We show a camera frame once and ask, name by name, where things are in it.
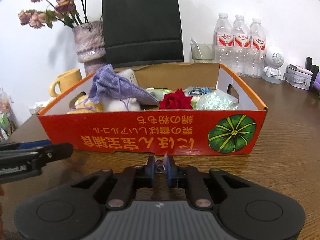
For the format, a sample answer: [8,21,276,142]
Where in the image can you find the water bottle left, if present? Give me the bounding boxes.
[213,12,234,67]

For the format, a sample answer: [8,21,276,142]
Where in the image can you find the purple tissue pack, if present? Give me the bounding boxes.
[313,72,320,92]

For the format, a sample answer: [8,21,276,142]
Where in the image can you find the yellow ceramic mug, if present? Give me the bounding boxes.
[48,69,82,98]

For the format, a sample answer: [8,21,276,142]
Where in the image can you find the red fabric rose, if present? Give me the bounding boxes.
[159,89,193,110]

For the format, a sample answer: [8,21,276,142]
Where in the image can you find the black lipstick tubes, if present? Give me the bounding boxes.
[305,57,319,91]

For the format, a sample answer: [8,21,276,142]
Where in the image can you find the water bottle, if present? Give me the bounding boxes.
[232,15,250,76]
[247,18,266,79]
[213,12,234,67]

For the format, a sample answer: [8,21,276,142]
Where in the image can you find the purple ceramic vase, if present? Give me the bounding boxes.
[73,20,105,76]

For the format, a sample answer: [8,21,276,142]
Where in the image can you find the red orange cardboard box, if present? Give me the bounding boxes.
[38,63,267,156]

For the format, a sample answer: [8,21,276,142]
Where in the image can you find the black paper bag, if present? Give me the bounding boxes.
[102,0,184,68]

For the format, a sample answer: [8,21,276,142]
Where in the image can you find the yellow white plush toy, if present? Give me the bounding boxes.
[67,68,142,114]

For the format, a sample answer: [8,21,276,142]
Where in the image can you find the white astronaut figurine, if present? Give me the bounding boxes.
[262,51,285,85]

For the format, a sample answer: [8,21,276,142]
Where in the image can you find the clear glass cup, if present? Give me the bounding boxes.
[190,37,214,63]

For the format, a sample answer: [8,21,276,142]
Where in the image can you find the clear candy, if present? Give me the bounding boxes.
[155,155,167,174]

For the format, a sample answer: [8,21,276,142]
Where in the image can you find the water bottle right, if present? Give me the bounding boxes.
[247,18,266,79]

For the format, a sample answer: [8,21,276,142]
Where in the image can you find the small printed tin box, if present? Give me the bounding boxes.
[284,64,312,90]

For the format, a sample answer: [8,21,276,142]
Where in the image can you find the glittery plastic packet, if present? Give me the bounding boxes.
[195,89,239,111]

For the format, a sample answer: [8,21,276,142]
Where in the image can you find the water bottle middle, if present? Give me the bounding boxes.
[232,15,250,76]

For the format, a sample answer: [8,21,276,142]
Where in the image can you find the purple woven drawstring pouch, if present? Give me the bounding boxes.
[69,63,161,112]

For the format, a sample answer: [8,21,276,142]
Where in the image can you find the dried pink roses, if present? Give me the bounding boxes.
[18,0,89,29]

